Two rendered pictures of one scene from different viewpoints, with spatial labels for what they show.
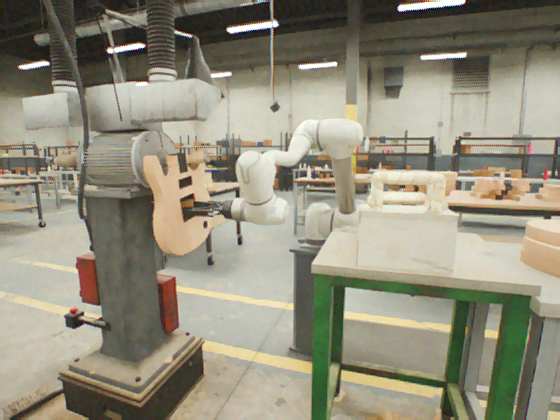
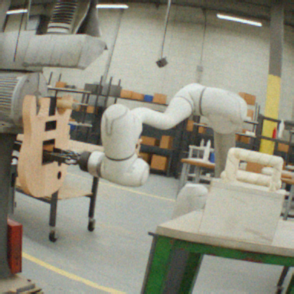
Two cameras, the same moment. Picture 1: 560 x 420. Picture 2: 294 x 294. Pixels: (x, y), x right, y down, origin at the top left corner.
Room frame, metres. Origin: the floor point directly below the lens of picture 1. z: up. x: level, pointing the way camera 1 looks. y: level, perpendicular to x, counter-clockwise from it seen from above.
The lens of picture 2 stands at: (-0.60, -0.10, 1.24)
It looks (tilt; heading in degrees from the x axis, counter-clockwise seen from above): 3 degrees down; 3
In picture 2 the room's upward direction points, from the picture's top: 10 degrees clockwise
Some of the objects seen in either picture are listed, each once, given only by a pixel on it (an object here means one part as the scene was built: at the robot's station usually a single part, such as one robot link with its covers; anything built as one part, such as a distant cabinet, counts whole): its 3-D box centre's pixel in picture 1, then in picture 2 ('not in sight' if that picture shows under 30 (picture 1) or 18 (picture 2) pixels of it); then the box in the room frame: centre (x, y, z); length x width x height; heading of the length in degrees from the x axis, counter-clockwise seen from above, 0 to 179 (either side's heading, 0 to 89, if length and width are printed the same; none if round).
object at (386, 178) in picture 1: (408, 179); (256, 158); (0.85, -0.36, 1.20); 0.20 x 0.03 x 0.03; 75
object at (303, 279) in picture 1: (316, 296); (168, 285); (1.85, -0.23, 0.35); 0.28 x 0.28 x 0.70; 65
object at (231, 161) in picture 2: (377, 194); (230, 168); (0.87, -0.28, 1.15); 0.03 x 0.03 x 0.09
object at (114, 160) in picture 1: (129, 160); (8, 96); (1.37, 0.69, 1.25); 0.41 x 0.27 x 0.26; 72
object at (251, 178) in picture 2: (400, 199); (256, 179); (1.00, -0.41, 1.12); 0.20 x 0.03 x 0.03; 75
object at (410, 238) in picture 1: (402, 236); (245, 211); (0.89, -0.38, 1.02); 0.27 x 0.15 x 0.17; 76
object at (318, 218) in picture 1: (319, 220); (192, 204); (1.85, -0.24, 0.87); 0.18 x 0.16 x 0.22; 66
